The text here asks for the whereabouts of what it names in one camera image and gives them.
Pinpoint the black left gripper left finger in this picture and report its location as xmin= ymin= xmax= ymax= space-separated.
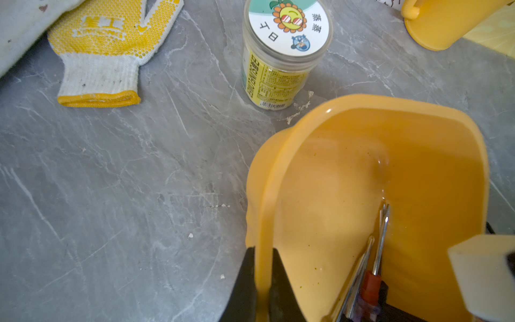
xmin=219 ymin=247 xmax=258 ymax=322

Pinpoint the yellow dotted work glove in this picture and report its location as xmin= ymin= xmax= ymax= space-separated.
xmin=48 ymin=0 xmax=185 ymax=108

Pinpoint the red collar purple screwdriver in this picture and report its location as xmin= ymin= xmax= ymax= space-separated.
xmin=353 ymin=203 xmax=390 ymax=321

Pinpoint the long white leather glove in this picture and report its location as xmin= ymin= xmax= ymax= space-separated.
xmin=1 ymin=0 xmax=83 ymax=75

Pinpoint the sunflower seed jar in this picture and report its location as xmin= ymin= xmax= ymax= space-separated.
xmin=242 ymin=1 xmax=333 ymax=111

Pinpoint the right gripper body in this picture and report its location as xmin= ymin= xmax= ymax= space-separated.
xmin=447 ymin=234 xmax=514 ymax=321

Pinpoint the yellow storage box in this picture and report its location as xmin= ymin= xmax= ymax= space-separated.
xmin=246 ymin=95 xmax=489 ymax=321

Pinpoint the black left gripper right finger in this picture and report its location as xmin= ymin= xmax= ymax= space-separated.
xmin=269 ymin=248 xmax=306 ymax=322

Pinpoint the yellow watering can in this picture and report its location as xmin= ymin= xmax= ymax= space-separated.
xmin=400 ymin=0 xmax=511 ymax=52

